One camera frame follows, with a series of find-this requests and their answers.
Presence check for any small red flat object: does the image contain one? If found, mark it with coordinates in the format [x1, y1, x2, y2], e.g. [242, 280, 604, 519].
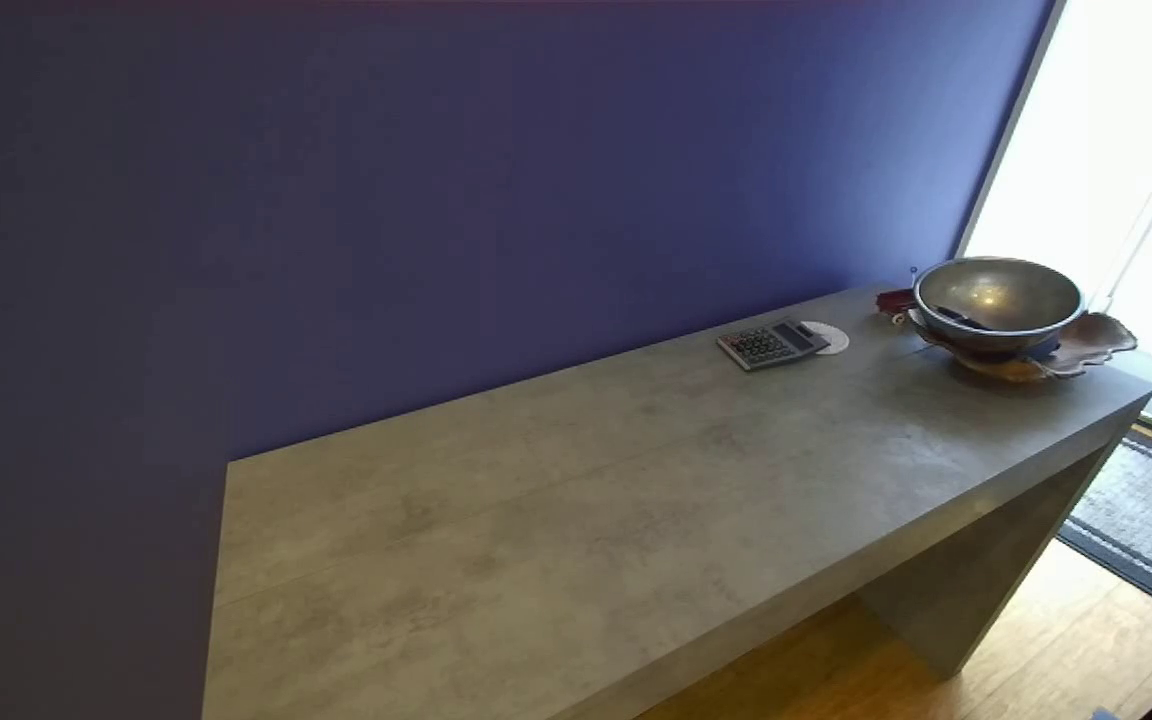
[874, 286, 923, 320]

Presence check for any grey concrete-look cabinet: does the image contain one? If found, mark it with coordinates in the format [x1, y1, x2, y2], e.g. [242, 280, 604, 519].
[197, 280, 1152, 720]

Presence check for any silver metal bowl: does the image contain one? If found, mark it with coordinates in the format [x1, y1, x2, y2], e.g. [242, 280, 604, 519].
[913, 253, 1090, 361]

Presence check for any grey pocket calculator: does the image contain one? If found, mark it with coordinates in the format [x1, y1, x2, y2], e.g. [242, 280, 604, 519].
[711, 316, 833, 375]

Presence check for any white round protractor disc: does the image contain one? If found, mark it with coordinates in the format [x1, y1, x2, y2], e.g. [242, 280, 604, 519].
[787, 316, 858, 361]

